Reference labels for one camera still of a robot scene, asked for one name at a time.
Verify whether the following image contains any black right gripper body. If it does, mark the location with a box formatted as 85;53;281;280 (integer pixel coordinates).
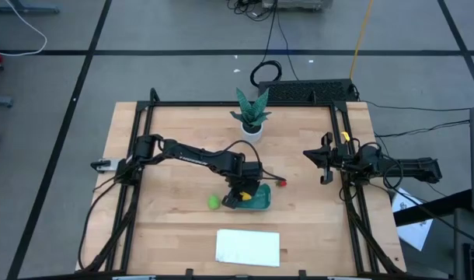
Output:
319;131;345;186

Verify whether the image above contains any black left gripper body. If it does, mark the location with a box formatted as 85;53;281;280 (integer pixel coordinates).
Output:
227;177;262;198

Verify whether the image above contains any teal plastic tupperware container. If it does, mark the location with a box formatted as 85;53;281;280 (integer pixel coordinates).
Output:
233;182;273;212

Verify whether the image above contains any white folded cloth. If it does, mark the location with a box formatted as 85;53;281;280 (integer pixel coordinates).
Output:
214;228;281;268

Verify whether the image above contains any green plant in white pot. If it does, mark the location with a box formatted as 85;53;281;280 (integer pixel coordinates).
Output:
229;87;272;143

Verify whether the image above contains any white printed paper sheet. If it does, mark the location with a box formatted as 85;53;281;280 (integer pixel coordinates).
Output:
391;187;434;252

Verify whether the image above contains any black beam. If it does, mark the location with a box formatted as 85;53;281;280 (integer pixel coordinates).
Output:
394;189;473;228

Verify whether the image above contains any grey device box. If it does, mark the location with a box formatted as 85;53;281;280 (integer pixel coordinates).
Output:
262;0;333;11

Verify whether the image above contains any grey equipment box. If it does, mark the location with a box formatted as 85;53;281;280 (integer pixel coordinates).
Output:
453;208;474;280

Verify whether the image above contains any grey table foot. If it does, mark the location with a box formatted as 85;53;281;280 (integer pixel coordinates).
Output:
0;0;61;15

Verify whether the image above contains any black metal table frame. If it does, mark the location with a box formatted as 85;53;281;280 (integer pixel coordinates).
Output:
75;87;407;275

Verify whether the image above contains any black cable bundle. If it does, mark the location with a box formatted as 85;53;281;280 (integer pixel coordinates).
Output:
339;182;406;275
77;179;141;273

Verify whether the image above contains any coiled black cable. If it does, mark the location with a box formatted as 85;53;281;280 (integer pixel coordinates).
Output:
249;60;284;89

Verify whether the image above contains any thin black cable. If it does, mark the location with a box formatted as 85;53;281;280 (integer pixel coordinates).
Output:
375;119;472;139
361;99;474;114

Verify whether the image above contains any yellow cable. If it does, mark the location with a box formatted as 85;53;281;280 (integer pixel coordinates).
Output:
349;0;375;81

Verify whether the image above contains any long black cable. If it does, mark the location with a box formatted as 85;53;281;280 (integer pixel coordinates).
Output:
260;0;300;82

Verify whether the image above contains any white cable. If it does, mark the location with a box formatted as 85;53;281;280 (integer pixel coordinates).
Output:
0;0;48;58

